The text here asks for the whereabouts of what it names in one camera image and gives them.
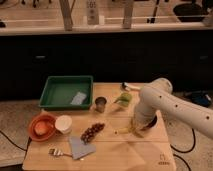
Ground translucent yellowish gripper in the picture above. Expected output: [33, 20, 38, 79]
[131, 118, 147, 138]

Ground yellow banana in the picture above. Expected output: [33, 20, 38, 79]
[114, 127, 132, 134]

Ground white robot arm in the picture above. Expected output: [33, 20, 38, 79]
[132, 78, 213, 139]

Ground small metal cup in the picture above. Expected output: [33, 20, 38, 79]
[95, 97, 107, 113]

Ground white plastic cup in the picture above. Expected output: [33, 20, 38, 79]
[55, 115, 72, 134]

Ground black bowl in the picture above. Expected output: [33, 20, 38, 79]
[147, 115, 157, 129]

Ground wooden table board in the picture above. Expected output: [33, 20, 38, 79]
[23, 83, 176, 171]

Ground bunch of dark grapes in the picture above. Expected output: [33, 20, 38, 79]
[81, 123, 105, 144]

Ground blue folded cloth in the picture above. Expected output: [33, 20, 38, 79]
[69, 136, 96, 160]

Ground blue sponge in tray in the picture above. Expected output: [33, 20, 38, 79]
[71, 92, 87, 105]

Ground dark blue bag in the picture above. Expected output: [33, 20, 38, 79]
[190, 92, 212, 107]

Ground green plastic tray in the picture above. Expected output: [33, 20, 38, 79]
[39, 75, 93, 110]

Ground orange plastic bowl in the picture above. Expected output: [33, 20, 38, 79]
[28, 114, 56, 142]

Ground orange fruit in bowl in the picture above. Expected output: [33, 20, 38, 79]
[34, 121, 47, 136]

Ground black cable right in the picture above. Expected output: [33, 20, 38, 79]
[170, 128, 198, 171]

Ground black cable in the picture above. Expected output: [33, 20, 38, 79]
[0, 129, 32, 157]
[170, 128, 198, 171]

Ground black cable left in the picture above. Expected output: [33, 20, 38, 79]
[0, 129, 32, 157]

